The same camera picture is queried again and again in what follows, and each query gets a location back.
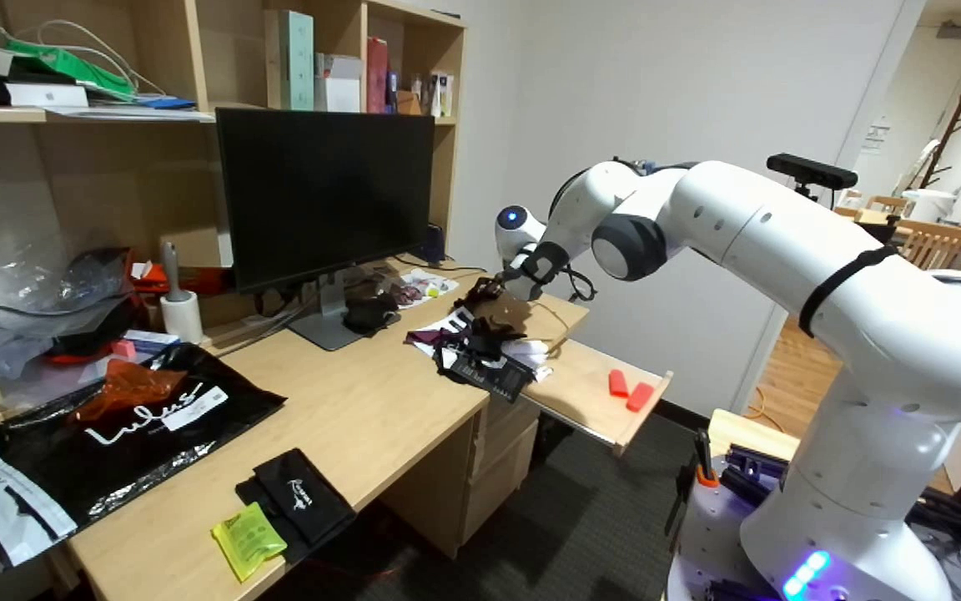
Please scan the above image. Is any pink book on shelf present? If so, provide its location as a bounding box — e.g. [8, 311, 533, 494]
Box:
[367, 38, 391, 113]

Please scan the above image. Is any teal book on shelf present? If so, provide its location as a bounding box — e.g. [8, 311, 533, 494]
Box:
[286, 11, 313, 109]

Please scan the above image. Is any green item on shelf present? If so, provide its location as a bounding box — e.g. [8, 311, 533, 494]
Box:
[8, 38, 136, 105]

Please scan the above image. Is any orange cloth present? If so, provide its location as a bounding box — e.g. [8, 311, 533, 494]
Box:
[73, 361, 185, 423]

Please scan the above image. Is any dark round object on desk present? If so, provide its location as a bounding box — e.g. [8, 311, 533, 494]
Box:
[343, 270, 397, 336]

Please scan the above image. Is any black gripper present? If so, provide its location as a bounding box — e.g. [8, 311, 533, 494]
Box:
[505, 242, 567, 302]

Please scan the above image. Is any black camera on stand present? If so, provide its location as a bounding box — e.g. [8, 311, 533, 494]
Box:
[766, 154, 857, 197]

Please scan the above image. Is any brown plush dog toy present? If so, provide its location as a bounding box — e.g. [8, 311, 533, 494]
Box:
[468, 280, 532, 343]

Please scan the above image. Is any red block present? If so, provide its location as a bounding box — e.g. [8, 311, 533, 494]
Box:
[607, 372, 627, 399]
[627, 381, 654, 410]

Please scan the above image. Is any clear plastic bag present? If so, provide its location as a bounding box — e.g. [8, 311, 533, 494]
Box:
[0, 213, 127, 381]

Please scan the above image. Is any black pouch with logo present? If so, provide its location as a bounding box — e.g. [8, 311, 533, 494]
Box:
[236, 451, 353, 560]

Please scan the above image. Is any wooden desk drawer unit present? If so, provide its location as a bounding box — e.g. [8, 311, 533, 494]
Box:
[384, 401, 540, 557]

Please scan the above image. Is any red block left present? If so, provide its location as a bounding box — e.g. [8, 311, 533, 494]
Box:
[607, 372, 627, 399]

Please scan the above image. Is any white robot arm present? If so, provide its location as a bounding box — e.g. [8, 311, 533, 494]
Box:
[494, 160, 961, 601]

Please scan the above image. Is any wooden shelf unit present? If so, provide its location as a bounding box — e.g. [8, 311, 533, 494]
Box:
[0, 0, 463, 421]

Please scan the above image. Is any large black plastic bag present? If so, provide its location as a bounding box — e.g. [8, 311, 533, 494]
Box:
[0, 343, 284, 567]

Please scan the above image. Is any red block right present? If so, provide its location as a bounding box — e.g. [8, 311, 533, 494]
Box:
[627, 381, 654, 410]

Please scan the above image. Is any black computer monitor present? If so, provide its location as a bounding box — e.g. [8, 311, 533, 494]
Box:
[214, 106, 439, 354]

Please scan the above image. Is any white paper roll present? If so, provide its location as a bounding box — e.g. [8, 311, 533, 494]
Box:
[159, 246, 205, 343]

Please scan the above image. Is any yellow green packet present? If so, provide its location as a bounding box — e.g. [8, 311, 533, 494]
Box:
[209, 504, 286, 580]

